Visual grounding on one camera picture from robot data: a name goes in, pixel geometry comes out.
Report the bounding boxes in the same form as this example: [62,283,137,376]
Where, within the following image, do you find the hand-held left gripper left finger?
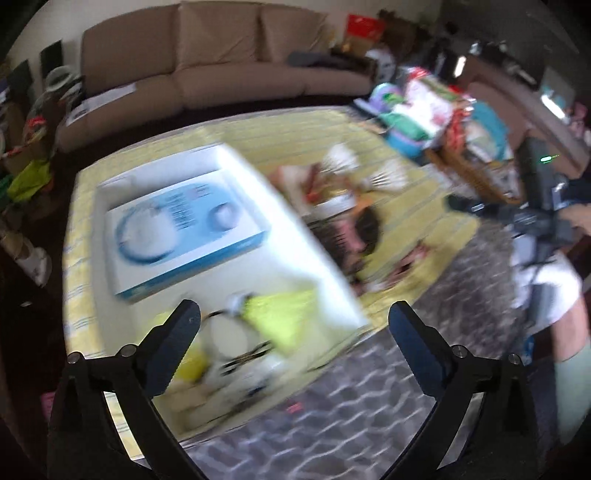
[46,299,206,480]

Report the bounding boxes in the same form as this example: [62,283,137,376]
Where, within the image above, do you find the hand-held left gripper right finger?
[388,301,541,480]

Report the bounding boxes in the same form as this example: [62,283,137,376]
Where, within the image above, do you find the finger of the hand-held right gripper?
[445,194,515,222]

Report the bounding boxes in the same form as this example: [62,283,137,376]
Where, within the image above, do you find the yellow nylon shuttlecock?
[173,351,211,386]
[240,288,324,356]

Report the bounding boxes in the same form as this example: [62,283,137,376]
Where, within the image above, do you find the blue and white box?
[104,168,273,305]

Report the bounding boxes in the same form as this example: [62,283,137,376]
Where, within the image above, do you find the large white storage box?
[95,143,370,439]

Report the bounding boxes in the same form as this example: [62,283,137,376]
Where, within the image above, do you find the person's right forearm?
[549,295,591,444]

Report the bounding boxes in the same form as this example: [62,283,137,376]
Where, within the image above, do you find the person's right hand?
[512,237,583,334]

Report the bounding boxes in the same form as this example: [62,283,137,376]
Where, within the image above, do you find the wicker basket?
[427,145,522,204]

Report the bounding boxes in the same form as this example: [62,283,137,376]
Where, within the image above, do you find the brown armchair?
[464,55,591,167]

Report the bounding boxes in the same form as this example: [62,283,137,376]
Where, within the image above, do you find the teal packet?
[471,102,509,162]

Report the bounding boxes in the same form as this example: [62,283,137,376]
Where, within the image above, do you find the white feather shuttlecock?
[321,143,361,176]
[365,161,409,192]

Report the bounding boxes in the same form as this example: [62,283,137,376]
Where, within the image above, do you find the blue round box lilac lid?
[385,129,426,151]

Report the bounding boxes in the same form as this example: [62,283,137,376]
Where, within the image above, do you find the green packet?
[385,111,430,139]

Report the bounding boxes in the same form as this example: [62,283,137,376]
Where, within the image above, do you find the red and white packet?
[406,76,458,134]

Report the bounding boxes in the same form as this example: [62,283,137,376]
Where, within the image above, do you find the lilac round container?
[372,83,407,109]

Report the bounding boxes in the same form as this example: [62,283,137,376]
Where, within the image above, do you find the yellow plaid tablecloth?
[62,108,481,444]

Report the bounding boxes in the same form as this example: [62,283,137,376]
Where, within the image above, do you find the red box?
[346,14,384,42]

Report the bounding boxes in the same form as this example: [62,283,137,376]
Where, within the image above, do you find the lime green bag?
[7,159,51,204]

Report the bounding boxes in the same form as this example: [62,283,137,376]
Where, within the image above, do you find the white paper sheet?
[65,83,137,125]

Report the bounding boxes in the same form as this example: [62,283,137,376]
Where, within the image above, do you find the brown sofa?
[55,0,375,153]

